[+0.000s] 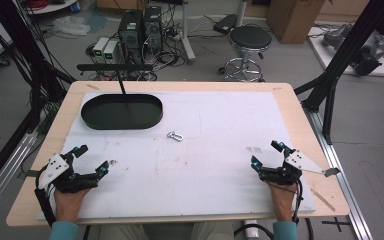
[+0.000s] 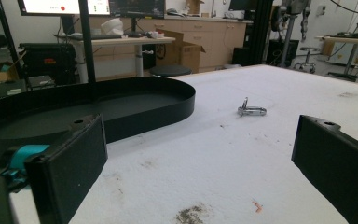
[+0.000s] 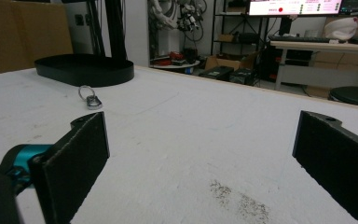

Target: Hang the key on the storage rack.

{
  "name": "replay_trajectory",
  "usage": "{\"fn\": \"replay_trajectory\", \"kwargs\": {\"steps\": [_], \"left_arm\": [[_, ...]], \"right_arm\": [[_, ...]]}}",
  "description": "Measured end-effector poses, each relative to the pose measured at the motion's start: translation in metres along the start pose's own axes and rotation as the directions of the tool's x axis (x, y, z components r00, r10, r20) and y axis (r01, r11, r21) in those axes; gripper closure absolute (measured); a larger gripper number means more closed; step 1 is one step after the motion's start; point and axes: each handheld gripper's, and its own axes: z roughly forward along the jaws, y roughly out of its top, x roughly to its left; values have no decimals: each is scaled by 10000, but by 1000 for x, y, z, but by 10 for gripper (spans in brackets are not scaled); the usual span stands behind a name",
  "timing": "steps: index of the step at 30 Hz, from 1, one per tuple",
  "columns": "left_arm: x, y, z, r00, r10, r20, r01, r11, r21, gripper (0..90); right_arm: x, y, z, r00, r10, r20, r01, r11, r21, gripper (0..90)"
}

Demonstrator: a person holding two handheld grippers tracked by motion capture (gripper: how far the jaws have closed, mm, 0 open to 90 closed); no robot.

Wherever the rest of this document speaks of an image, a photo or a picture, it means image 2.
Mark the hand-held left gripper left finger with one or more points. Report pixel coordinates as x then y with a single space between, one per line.
71 174

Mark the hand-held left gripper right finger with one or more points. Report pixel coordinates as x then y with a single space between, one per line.
338 161

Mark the black oval tray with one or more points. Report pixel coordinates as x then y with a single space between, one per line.
130 105

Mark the silver metal clip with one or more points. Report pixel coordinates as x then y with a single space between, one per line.
251 109

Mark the rolling metal stool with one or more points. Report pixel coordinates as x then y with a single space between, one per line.
306 60

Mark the black equipment case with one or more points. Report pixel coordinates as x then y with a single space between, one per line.
48 62

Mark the white desk with equipment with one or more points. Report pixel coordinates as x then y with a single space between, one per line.
351 43

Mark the black metal stand pole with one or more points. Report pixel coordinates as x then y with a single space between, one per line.
87 40

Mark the round black stool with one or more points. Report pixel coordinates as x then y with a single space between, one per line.
170 70

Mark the white height-adjustable desk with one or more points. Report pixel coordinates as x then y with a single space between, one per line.
127 42

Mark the black metal shelf rack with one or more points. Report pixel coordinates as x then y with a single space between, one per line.
0 37

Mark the open cardboard box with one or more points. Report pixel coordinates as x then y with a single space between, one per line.
183 51

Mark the white computer monitor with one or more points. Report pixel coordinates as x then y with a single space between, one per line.
65 6

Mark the wooden cabinet row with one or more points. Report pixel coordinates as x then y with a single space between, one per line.
217 40

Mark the dark computer monitor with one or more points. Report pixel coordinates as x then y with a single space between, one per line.
136 7

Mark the black metal frame column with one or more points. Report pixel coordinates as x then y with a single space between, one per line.
261 31

